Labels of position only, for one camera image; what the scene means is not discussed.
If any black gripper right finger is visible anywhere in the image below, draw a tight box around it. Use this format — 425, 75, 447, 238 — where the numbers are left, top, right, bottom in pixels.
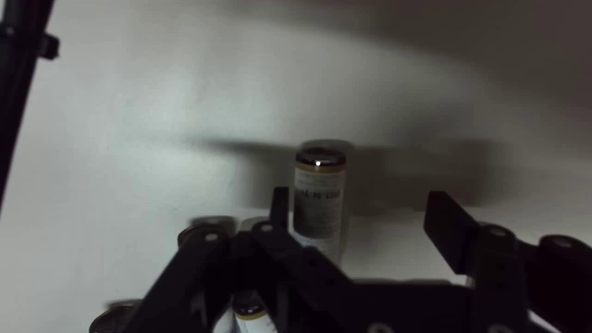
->
423, 190, 592, 333

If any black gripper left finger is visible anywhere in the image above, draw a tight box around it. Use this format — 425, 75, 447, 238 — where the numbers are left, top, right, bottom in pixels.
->
122, 186, 357, 333

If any brown bottle with white cap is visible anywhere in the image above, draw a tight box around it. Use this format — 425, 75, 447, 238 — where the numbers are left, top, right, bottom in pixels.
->
290, 140, 357, 267

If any black tripod leg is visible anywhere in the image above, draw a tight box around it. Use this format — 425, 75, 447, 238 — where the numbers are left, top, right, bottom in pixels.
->
0, 0, 61, 212

